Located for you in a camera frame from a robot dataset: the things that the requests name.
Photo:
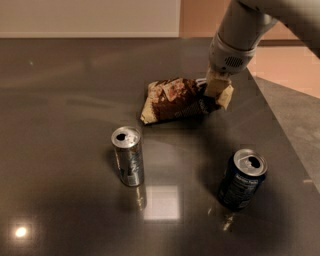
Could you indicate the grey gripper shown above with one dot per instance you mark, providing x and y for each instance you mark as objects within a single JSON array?
[{"x": 226, "y": 59}]

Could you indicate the brown chip bag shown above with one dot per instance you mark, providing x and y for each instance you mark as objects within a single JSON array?
[{"x": 176, "y": 98}]

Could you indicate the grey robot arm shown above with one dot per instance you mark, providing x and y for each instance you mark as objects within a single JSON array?
[{"x": 244, "y": 24}]

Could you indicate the dark blue soda can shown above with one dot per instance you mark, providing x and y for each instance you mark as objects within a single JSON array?
[{"x": 246, "y": 171}]

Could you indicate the silver redbull can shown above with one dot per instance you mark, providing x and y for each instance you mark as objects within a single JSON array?
[{"x": 126, "y": 141}]

